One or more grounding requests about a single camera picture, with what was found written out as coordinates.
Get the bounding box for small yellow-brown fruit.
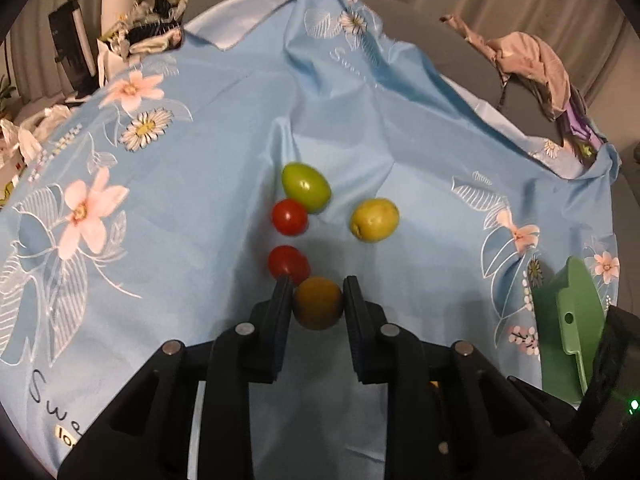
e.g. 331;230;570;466
293;276;343;330

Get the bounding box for small red cherry tomato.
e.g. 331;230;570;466
271;198;308;236

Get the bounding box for green plastic bowl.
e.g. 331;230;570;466
533;257;605;406

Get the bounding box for yellow-green jujube fruit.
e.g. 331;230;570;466
349;198;400;243

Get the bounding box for green jujube fruit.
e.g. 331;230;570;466
281;162;332;214

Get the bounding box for light blue floral cloth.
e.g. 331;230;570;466
1;14;620;474

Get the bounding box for purple folded clothes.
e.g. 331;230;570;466
556;104;604;168

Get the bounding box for cluttered white bags pile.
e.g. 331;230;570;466
1;0;188;204

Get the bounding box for black device on stand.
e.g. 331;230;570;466
48;0;99;96

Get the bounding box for pink-grey crumpled garment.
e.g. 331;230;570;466
440;14;572;120

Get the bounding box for dark grey sofa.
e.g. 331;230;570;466
184;0;620;179

